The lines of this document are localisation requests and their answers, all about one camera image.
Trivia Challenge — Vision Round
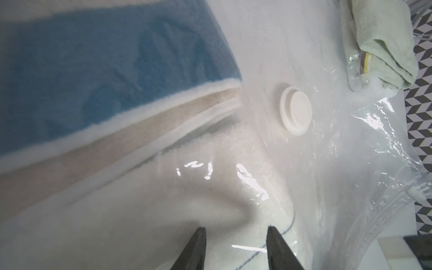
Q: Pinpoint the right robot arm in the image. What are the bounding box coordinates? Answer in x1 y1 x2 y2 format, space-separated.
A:
378 234 432 270

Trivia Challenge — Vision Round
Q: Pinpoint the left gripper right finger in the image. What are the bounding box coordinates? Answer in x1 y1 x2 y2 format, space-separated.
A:
266 226 304 270

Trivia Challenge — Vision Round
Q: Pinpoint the clear plastic vacuum bag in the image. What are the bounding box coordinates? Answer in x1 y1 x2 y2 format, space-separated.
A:
1 1 425 270

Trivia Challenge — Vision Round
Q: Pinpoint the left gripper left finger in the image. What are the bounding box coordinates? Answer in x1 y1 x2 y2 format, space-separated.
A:
171 227 207 270

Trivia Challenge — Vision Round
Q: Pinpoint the pale green towel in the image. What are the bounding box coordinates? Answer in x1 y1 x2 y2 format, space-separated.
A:
349 1 419 90

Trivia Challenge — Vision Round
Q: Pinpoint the white towel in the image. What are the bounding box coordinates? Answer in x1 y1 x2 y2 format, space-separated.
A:
1 124 311 270

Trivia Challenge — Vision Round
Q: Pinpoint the blue and beige towel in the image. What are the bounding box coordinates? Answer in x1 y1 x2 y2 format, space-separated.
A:
1 1 241 223

